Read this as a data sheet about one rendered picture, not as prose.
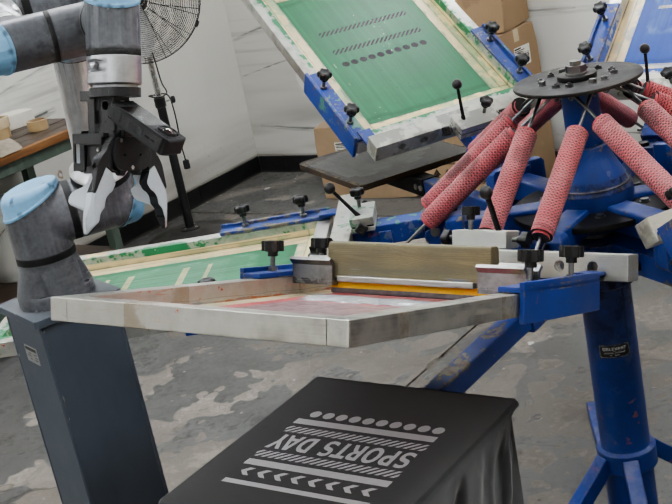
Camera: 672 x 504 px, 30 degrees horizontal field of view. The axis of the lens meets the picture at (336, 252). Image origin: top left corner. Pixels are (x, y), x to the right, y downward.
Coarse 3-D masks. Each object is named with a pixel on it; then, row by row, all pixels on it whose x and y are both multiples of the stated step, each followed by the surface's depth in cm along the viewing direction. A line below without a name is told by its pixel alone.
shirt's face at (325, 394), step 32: (320, 384) 244; (352, 384) 241; (384, 384) 238; (288, 416) 233; (384, 416) 225; (416, 416) 223; (448, 416) 220; (480, 416) 218; (256, 448) 223; (448, 448) 210; (192, 480) 216; (416, 480) 202
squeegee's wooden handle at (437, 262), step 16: (336, 256) 241; (352, 256) 239; (368, 256) 236; (384, 256) 234; (400, 256) 232; (416, 256) 230; (432, 256) 228; (448, 256) 226; (464, 256) 224; (480, 256) 222; (496, 256) 223; (336, 272) 241; (352, 272) 239; (368, 272) 237; (384, 272) 234; (400, 272) 232; (416, 272) 230; (432, 272) 228; (448, 272) 226; (464, 272) 224
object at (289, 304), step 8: (304, 296) 240; (360, 296) 241; (368, 296) 241; (376, 296) 241; (384, 296) 241; (392, 296) 241; (240, 304) 224; (248, 304) 224; (256, 304) 224; (264, 304) 224; (272, 304) 224; (280, 304) 224; (288, 304) 224; (296, 304) 224; (304, 304) 224; (312, 304) 224; (320, 304) 224; (328, 304) 224; (336, 304) 224; (344, 304) 224; (352, 304) 224; (360, 304) 224; (368, 304) 224; (304, 312) 210; (312, 312) 210
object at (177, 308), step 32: (160, 288) 216; (192, 288) 222; (224, 288) 229; (256, 288) 237; (288, 288) 245; (320, 288) 253; (64, 320) 199; (96, 320) 194; (128, 320) 190; (160, 320) 186; (192, 320) 183; (224, 320) 179; (256, 320) 176; (288, 320) 172; (320, 320) 169; (352, 320) 167; (384, 320) 173; (416, 320) 180; (448, 320) 187; (480, 320) 195
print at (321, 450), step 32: (320, 416) 230; (352, 416) 228; (288, 448) 221; (320, 448) 218; (352, 448) 216; (384, 448) 214; (416, 448) 212; (224, 480) 214; (256, 480) 212; (288, 480) 210; (320, 480) 208; (352, 480) 206; (384, 480) 204
